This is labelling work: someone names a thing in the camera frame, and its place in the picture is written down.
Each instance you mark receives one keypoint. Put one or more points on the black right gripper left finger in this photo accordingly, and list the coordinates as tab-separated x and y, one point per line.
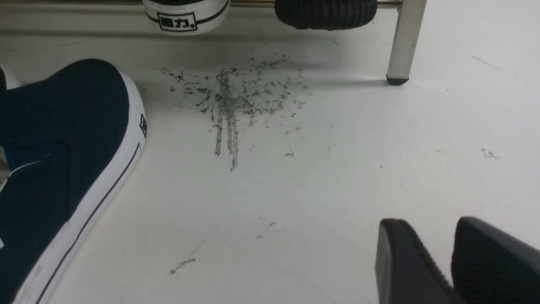
405	271

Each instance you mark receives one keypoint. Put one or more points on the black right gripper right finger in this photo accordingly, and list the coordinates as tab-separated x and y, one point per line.
490	266

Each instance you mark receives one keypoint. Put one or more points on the navy slip-on shoe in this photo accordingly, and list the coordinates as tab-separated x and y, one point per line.
70	142

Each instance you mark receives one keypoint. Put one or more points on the silver metal shoe rack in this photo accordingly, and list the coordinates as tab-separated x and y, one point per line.
409	20

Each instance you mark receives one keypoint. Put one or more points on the black canvas lace shoe right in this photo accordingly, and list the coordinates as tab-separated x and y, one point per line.
185	17

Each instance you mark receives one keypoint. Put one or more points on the black knit sneaker right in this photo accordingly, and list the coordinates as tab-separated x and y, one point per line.
326	15

